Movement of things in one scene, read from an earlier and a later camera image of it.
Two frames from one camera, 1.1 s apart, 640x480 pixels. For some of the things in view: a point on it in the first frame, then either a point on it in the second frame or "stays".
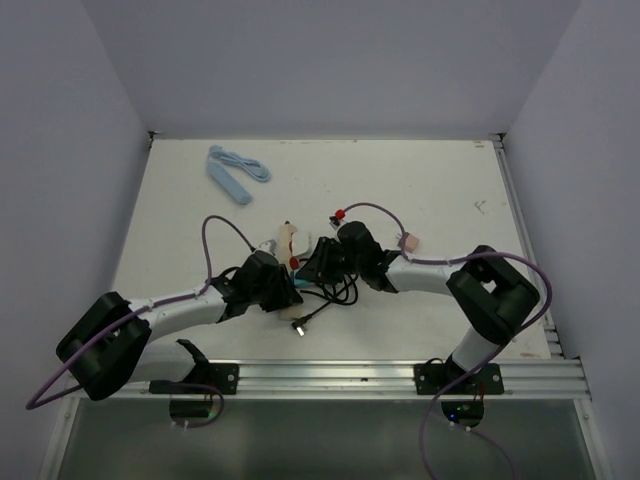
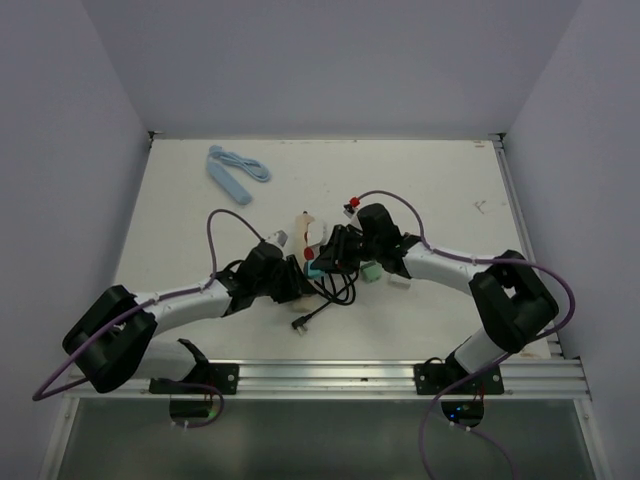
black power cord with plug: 344,292 stays
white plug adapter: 301,242 → 319,233
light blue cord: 250,167 stays
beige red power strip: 286,232 → 303,250
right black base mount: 430,378 stays
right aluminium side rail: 500,145 stays
